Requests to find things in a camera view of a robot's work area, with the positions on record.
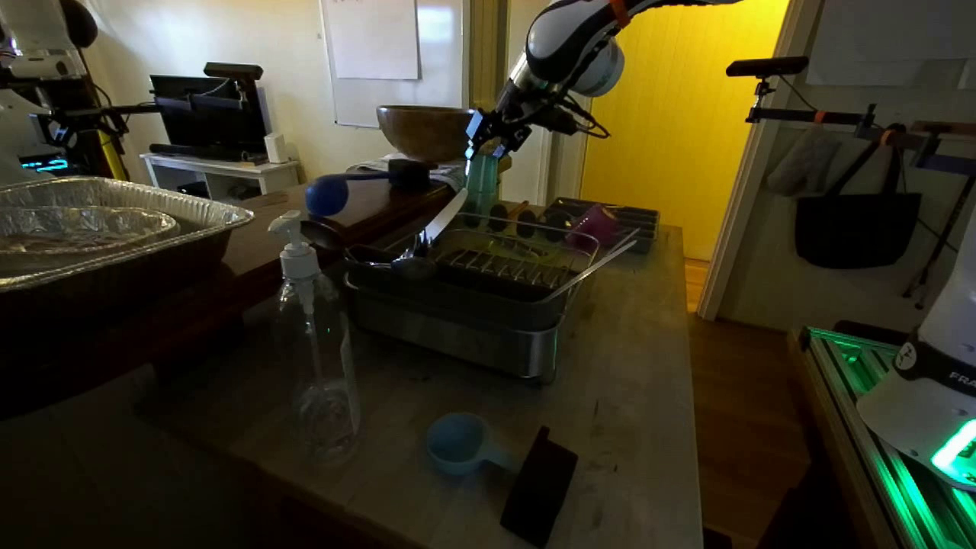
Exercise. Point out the white wall board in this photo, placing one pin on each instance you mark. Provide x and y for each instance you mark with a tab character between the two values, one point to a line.
373	38

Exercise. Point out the blue plastic cup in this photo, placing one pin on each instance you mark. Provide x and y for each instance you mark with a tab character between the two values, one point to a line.
483	187

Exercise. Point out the black printer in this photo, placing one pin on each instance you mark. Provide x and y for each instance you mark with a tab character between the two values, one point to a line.
215	111

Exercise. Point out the dark brown box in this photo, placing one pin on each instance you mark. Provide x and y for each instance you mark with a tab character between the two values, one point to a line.
110	323

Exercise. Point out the blue round dish brush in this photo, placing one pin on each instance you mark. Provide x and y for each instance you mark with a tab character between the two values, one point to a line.
326	195

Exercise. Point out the grey hanging cloth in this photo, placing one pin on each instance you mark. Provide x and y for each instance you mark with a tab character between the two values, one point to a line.
805	165

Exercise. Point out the black camera rig bar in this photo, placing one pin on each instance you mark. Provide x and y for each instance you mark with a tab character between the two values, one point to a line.
813	116

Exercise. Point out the small white table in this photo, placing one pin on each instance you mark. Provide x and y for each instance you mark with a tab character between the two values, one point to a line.
223	172

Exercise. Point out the black hanging bag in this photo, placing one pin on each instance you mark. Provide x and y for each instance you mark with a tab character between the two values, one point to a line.
855	229

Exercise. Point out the stainless steel dish rack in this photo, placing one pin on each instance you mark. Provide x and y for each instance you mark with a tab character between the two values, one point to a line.
460	305

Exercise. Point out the purple plastic cup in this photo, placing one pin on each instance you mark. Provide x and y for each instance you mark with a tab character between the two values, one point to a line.
593	226

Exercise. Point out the aluminium foil tray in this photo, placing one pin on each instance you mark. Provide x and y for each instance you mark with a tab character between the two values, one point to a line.
102	229

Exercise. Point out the wooden bowl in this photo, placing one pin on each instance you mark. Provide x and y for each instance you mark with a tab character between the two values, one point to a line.
422	130

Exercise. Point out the black rectangular block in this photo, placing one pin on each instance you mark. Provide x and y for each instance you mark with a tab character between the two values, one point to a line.
539	485

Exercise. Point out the brown wooden cutting board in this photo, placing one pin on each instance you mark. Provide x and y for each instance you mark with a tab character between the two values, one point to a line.
384	215

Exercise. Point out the green lit shelf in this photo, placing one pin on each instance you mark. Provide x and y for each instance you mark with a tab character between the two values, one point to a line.
886	478

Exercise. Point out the white device with green light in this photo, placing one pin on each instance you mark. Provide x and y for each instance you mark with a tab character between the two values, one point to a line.
931	406

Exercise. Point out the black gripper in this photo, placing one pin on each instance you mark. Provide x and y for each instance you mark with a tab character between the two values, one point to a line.
506	130

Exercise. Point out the clear spray bottle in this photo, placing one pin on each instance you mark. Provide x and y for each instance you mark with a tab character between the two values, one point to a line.
326	376

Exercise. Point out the blue measuring scoop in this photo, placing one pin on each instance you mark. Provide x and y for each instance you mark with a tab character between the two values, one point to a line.
455	443

